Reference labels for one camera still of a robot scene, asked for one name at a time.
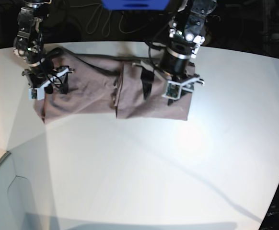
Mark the blue bin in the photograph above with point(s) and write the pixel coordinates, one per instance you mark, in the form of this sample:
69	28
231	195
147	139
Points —
123	5

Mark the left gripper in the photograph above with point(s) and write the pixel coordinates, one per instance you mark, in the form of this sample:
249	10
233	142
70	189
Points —
147	78

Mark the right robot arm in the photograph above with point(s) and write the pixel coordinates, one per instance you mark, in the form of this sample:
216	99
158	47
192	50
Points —
29	42

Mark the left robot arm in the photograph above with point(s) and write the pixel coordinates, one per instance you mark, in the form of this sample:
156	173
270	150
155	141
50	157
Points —
185	39

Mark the mauve t-shirt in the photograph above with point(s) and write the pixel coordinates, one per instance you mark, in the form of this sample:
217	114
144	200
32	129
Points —
107	85

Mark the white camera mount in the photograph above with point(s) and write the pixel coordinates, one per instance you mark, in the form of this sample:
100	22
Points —
173	87
39	93

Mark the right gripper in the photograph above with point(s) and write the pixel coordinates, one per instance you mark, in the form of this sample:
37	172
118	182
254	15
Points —
57	77

